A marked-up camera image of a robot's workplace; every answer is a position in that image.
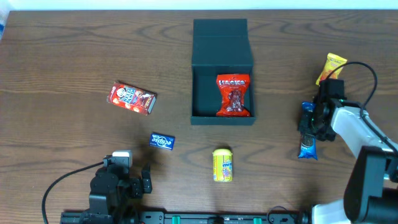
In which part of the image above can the blue Oreo cookie pack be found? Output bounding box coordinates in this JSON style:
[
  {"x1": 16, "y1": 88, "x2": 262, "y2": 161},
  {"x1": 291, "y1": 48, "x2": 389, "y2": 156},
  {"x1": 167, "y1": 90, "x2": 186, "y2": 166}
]
[{"x1": 298, "y1": 101, "x2": 318, "y2": 160}]

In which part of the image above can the red cookie carton box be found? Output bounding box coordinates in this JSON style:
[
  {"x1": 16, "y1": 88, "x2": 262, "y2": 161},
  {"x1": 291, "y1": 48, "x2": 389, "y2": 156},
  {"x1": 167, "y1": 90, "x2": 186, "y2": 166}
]
[{"x1": 106, "y1": 82, "x2": 157, "y2": 116}]

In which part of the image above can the red Hacks candy bag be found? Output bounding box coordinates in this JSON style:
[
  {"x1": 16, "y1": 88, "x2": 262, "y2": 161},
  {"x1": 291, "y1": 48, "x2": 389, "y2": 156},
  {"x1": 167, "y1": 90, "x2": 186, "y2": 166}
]
[{"x1": 216, "y1": 73, "x2": 251, "y2": 117}]

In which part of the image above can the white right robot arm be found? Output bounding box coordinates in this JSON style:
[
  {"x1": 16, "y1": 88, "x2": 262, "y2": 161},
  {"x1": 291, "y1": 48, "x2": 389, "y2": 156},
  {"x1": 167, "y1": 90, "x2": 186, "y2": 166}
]
[{"x1": 297, "y1": 79, "x2": 397, "y2": 223}]

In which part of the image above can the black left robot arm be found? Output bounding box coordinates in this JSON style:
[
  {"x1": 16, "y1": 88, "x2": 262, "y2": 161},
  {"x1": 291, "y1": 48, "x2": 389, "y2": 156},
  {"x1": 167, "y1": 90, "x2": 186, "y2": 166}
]
[{"x1": 79, "y1": 164, "x2": 152, "y2": 224}]

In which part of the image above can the blue Eclipse mints box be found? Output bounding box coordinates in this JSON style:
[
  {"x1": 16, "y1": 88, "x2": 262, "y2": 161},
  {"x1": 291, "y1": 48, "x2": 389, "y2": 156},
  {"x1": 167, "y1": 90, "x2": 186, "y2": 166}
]
[{"x1": 149, "y1": 133, "x2": 175, "y2": 151}]

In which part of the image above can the yellow snack packet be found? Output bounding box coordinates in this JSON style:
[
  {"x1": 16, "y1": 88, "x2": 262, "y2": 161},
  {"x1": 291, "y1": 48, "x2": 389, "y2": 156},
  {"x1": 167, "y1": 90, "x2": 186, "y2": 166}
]
[{"x1": 315, "y1": 53, "x2": 348, "y2": 85}]

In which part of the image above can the yellow Mentos gum bottle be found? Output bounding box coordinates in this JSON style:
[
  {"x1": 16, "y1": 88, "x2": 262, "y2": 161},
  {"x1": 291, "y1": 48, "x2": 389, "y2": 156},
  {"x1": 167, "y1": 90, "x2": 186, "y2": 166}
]
[{"x1": 212, "y1": 149, "x2": 233, "y2": 182}]

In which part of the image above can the dark green open box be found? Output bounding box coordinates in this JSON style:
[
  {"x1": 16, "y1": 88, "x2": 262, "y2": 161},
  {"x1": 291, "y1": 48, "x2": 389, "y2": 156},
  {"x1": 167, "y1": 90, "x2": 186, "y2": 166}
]
[{"x1": 190, "y1": 19, "x2": 256, "y2": 126}]

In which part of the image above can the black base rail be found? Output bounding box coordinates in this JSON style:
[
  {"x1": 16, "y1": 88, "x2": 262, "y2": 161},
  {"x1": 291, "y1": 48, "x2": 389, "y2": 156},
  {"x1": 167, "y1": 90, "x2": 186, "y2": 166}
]
[{"x1": 60, "y1": 211, "x2": 312, "y2": 224}]

